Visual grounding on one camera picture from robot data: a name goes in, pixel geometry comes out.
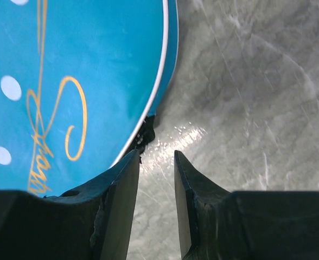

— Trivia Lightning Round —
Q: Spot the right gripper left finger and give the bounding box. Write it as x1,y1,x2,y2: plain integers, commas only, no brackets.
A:
0,150,140,259

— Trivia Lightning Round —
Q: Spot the blue sport racket bag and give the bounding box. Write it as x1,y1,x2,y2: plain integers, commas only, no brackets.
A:
0,1,178,197

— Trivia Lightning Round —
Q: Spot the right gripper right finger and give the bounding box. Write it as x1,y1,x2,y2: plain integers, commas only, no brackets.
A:
174,151,319,259

